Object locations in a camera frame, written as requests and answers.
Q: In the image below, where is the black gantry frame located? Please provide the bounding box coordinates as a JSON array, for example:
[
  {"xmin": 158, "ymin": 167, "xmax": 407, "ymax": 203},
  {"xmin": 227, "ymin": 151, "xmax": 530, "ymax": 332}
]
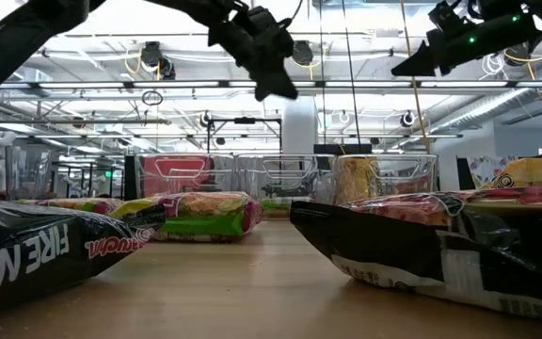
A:
[{"xmin": 206, "ymin": 116, "xmax": 284, "ymax": 154}]

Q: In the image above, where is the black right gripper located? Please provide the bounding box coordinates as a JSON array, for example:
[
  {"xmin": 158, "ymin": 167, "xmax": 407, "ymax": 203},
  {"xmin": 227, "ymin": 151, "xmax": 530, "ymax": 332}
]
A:
[{"xmin": 391, "ymin": 0, "xmax": 542, "ymax": 78}]

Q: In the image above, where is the yellow chicken ramen pack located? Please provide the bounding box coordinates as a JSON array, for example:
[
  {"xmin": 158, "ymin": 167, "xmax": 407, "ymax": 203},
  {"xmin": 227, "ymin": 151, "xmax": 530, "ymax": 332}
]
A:
[
  {"xmin": 339, "ymin": 157, "xmax": 397, "ymax": 204},
  {"xmin": 481, "ymin": 156, "xmax": 542, "ymax": 191}
]

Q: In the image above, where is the black rectangular panel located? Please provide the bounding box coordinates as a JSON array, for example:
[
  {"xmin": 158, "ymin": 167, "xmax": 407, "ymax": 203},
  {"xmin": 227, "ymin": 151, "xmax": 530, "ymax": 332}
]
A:
[{"xmin": 312, "ymin": 143, "xmax": 374, "ymax": 156}]

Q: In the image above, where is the floral print cloth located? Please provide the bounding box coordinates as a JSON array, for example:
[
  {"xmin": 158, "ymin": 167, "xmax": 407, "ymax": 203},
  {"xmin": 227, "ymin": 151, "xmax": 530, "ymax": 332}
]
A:
[{"xmin": 467, "ymin": 154, "xmax": 507, "ymax": 190}]

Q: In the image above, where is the yellow hanging cable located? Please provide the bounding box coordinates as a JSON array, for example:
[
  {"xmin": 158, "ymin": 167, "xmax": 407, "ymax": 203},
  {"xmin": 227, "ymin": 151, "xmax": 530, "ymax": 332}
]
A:
[{"xmin": 399, "ymin": 0, "xmax": 432, "ymax": 155}]

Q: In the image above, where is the red panel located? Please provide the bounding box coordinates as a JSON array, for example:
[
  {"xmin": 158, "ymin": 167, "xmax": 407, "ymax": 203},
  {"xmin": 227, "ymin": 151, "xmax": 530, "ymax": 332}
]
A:
[{"xmin": 139, "ymin": 154, "xmax": 215, "ymax": 199}]

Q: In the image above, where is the clear plastic cup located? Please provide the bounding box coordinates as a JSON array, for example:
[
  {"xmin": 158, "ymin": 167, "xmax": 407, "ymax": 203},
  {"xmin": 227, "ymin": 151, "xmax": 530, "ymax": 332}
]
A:
[{"xmin": 4, "ymin": 144, "xmax": 55, "ymax": 202}]

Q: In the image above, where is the black upright board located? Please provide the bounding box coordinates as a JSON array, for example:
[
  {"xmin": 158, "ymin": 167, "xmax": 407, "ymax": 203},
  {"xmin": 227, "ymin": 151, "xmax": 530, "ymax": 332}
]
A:
[{"xmin": 456, "ymin": 157, "xmax": 477, "ymax": 192}]

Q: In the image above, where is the black fire noodle pack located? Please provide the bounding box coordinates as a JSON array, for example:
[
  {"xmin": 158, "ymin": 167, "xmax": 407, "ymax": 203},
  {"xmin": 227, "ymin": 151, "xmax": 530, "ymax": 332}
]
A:
[
  {"xmin": 289, "ymin": 186, "xmax": 542, "ymax": 326},
  {"xmin": 0, "ymin": 197, "xmax": 167, "ymax": 317}
]

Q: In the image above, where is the black hanging cable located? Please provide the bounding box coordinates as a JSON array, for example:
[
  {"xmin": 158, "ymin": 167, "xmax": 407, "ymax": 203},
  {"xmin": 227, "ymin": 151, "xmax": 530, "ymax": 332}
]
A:
[{"xmin": 343, "ymin": 0, "xmax": 362, "ymax": 155}]

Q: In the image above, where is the black aluminium rig frame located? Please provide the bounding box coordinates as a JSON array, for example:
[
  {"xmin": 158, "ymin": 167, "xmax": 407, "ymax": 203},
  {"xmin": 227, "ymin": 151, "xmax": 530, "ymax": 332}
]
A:
[{"xmin": 123, "ymin": 154, "xmax": 138, "ymax": 202}]

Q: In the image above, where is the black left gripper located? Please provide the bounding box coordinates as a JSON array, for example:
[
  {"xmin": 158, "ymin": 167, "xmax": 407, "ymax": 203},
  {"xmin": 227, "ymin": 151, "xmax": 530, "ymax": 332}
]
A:
[{"xmin": 207, "ymin": 3, "xmax": 299, "ymax": 103}]

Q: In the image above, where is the black ceiling cable reel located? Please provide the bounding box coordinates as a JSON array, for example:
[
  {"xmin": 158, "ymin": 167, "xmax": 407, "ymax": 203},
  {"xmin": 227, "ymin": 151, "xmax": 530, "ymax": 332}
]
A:
[
  {"xmin": 503, "ymin": 44, "xmax": 534, "ymax": 68},
  {"xmin": 139, "ymin": 40, "xmax": 165, "ymax": 68},
  {"xmin": 292, "ymin": 40, "xmax": 314, "ymax": 67}
]

